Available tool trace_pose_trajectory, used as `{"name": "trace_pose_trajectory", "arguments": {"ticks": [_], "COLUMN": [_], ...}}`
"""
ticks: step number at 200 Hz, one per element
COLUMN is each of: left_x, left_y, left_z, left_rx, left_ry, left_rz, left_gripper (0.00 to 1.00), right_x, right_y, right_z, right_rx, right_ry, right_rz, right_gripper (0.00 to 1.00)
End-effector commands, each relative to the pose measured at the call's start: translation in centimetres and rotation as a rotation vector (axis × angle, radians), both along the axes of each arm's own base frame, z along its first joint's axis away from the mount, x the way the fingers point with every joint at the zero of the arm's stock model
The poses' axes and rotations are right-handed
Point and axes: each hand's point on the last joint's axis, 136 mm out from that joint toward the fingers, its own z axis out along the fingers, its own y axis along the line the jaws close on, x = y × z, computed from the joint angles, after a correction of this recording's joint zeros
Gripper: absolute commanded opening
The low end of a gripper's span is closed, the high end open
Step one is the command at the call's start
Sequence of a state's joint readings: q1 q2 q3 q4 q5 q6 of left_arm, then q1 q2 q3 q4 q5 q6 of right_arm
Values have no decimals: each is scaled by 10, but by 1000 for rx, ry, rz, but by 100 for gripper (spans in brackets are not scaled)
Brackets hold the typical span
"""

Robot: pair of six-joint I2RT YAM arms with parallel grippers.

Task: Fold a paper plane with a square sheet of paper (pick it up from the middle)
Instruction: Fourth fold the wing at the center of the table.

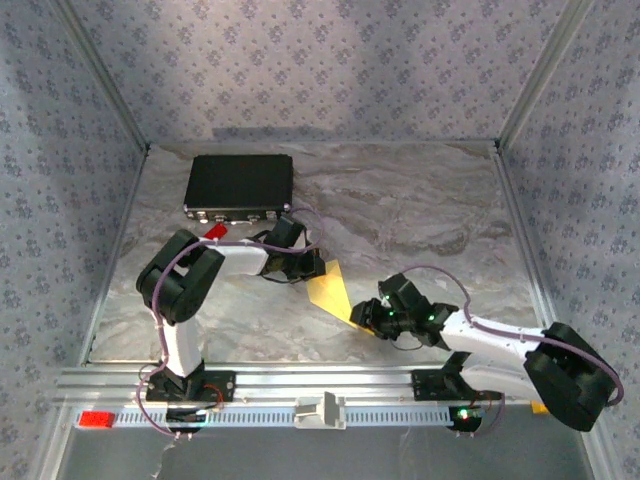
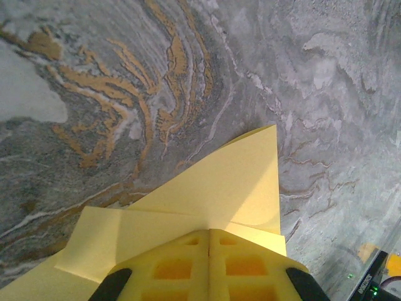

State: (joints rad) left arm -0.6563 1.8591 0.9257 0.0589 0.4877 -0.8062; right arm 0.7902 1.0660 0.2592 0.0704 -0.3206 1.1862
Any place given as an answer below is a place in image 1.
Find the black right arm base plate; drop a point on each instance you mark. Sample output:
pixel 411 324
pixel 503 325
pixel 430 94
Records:
pixel 425 385

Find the white centre bracket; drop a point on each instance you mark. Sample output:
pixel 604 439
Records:
pixel 320 412

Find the yellow paper sheet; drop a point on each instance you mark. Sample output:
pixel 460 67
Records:
pixel 330 295

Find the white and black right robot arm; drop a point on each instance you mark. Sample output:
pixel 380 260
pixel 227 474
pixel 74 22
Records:
pixel 490 335

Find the black hard case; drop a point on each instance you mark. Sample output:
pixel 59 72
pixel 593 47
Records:
pixel 237 180

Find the black left control board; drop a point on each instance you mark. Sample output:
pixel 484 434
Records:
pixel 185 419

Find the black control board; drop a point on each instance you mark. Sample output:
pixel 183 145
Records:
pixel 185 419
pixel 465 421

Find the aluminium side rail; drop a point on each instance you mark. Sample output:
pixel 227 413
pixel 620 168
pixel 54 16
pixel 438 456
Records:
pixel 116 255
pixel 527 240

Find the black right control board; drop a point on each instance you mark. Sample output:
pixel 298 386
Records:
pixel 465 421

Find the aluminium mounting rail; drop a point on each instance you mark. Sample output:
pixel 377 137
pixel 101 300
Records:
pixel 300 380

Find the yellow toy brick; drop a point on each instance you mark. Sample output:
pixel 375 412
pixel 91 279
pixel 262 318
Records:
pixel 539 408

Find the red toy brick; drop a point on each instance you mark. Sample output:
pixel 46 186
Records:
pixel 97 419

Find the aluminium frame post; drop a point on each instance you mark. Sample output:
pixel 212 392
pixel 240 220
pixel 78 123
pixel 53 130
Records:
pixel 541 75
pixel 106 75

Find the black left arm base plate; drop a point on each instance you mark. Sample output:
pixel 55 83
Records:
pixel 222 387

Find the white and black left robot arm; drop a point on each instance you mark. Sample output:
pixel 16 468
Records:
pixel 182 345

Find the small red block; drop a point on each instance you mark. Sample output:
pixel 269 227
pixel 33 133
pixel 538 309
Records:
pixel 216 231

